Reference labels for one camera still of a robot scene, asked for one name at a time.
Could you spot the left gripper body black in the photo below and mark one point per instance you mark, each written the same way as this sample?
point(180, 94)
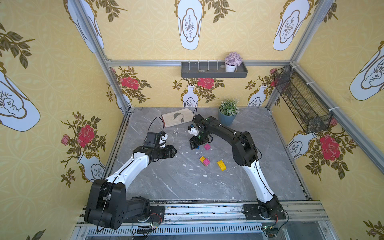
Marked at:
point(167, 151)

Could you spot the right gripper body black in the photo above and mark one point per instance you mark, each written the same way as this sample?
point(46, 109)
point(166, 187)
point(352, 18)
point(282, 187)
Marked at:
point(196, 140)

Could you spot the pink lego brick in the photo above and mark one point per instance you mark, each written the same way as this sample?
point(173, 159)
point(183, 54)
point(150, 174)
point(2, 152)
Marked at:
point(207, 146)
point(206, 162)

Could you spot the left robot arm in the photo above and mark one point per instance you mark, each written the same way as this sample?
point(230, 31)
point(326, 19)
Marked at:
point(108, 206)

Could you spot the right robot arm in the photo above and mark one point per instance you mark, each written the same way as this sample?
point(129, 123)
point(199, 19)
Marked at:
point(245, 154)

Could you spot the yellow lego brick left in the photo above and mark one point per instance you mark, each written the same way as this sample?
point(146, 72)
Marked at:
point(202, 159)

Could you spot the yellow lego brick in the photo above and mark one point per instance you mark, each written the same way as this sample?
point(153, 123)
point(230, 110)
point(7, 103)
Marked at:
point(222, 165)
point(202, 159)

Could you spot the yellow lego brick right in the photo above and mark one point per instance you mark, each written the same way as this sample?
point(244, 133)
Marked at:
point(222, 165)

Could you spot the green plant blue pot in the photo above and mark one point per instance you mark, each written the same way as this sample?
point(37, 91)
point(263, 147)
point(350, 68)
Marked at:
point(228, 111)

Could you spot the purple flower white pot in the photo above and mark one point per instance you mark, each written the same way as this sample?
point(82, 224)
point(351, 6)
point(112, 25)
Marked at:
point(232, 61)

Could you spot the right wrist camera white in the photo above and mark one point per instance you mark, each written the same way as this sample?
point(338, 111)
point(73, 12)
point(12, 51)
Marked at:
point(192, 130)

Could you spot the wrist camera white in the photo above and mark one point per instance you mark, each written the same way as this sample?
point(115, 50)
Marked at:
point(192, 130)
point(163, 139)

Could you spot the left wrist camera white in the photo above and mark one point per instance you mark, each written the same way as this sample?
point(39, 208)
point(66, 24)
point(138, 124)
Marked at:
point(163, 139)

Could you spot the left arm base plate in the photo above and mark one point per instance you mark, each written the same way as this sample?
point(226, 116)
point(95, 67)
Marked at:
point(150, 213)

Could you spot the grey wall shelf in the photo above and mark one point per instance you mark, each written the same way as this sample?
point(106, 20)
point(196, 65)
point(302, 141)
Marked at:
point(211, 69)

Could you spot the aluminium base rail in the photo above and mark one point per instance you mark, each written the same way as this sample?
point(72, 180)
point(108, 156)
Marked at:
point(306, 220)

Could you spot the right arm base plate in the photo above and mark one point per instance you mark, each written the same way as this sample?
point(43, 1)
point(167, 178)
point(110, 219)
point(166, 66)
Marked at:
point(264, 212)

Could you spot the black wire basket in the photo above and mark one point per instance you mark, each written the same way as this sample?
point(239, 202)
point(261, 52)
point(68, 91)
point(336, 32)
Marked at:
point(310, 112)

